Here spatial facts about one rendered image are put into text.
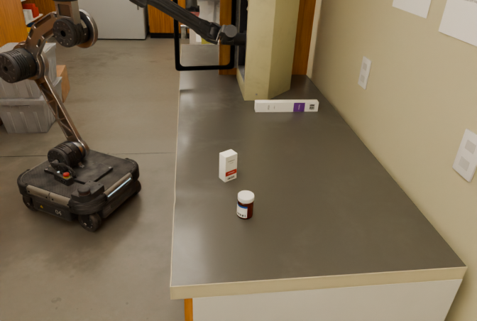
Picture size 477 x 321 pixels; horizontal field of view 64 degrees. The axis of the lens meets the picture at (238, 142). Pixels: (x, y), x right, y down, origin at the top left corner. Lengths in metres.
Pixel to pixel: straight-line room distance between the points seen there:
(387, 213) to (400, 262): 0.19
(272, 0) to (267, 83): 0.36
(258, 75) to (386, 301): 1.08
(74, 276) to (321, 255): 1.58
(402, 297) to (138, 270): 1.50
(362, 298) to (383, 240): 0.16
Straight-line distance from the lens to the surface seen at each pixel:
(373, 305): 1.07
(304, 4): 2.10
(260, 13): 1.68
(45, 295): 2.26
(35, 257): 2.48
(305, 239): 1.02
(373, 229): 1.11
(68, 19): 2.20
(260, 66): 1.73
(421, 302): 1.13
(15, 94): 3.71
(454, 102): 1.14
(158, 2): 1.68
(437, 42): 1.22
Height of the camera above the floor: 1.61
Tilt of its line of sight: 28 degrees down
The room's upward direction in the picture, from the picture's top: 3 degrees clockwise
